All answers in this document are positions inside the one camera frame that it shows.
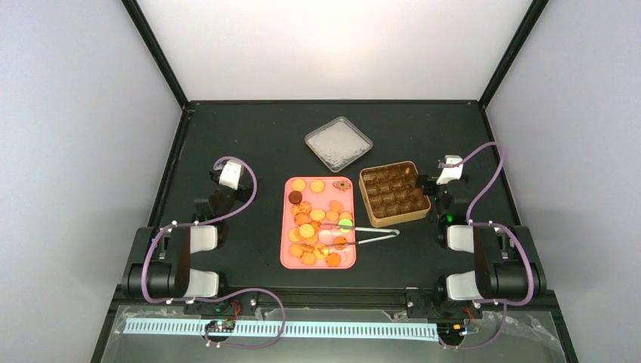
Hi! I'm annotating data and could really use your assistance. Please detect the gold cookie tin box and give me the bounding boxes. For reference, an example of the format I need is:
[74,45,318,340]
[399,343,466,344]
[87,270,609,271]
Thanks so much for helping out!
[358,160,432,228]

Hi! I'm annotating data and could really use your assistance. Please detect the pink plastic tray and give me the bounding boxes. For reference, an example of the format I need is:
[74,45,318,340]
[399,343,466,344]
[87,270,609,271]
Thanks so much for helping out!
[280,176,357,270]

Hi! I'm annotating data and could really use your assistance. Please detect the green round cookie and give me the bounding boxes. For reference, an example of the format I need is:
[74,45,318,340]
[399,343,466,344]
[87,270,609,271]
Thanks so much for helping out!
[337,218,354,233]

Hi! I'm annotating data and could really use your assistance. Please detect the metal tongs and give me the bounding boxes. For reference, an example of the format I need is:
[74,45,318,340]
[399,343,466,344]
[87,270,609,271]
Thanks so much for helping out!
[315,222,401,250]

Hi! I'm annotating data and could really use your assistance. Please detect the orange round cookie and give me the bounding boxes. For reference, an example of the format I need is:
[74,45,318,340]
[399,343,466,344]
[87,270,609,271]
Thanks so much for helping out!
[310,179,325,193]
[291,178,307,192]
[309,209,326,222]
[330,200,344,214]

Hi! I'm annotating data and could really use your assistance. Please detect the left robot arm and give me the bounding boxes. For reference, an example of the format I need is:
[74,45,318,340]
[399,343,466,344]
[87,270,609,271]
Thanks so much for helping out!
[121,171,259,301]

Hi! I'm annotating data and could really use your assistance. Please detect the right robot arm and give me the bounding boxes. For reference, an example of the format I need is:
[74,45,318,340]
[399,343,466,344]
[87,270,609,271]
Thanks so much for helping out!
[416,175,547,317]

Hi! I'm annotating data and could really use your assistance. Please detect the dark chocolate cookie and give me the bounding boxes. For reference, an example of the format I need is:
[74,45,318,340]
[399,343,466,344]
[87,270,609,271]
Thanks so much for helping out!
[287,190,303,205]

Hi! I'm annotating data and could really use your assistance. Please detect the brown flower cookie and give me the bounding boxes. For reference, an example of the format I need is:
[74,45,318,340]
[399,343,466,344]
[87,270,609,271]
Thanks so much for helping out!
[333,180,351,191]

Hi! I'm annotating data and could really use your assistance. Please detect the pale pink cookie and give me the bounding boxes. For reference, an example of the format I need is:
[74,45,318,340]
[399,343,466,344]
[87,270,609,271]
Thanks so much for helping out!
[317,230,336,246]

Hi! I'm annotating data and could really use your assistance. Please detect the clear plastic lid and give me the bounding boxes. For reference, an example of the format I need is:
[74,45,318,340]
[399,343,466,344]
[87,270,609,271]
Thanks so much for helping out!
[304,116,373,173]

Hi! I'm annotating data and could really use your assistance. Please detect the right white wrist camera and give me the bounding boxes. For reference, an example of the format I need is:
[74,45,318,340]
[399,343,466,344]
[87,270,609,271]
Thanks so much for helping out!
[436,155,463,185]

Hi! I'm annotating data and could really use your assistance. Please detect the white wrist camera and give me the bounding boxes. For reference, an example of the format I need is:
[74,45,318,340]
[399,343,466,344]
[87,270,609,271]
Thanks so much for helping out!
[436,155,463,185]
[218,160,244,191]

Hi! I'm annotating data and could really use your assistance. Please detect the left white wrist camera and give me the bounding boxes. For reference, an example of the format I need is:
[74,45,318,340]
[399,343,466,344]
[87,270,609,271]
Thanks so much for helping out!
[218,160,244,191]

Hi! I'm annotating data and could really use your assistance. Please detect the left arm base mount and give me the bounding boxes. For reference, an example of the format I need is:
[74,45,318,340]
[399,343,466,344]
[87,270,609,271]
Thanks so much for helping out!
[183,293,258,319]

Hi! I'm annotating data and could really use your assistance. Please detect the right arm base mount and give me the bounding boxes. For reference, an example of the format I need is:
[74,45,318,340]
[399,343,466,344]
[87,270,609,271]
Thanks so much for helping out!
[404,288,482,324]

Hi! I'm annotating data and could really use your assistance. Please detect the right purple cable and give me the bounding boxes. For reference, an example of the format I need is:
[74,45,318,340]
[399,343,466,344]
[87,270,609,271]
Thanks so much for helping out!
[438,141,536,351]

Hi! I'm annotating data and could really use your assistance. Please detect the white slotted cable duct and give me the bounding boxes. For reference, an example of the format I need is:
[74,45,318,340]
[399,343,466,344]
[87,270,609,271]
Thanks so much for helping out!
[121,318,438,342]

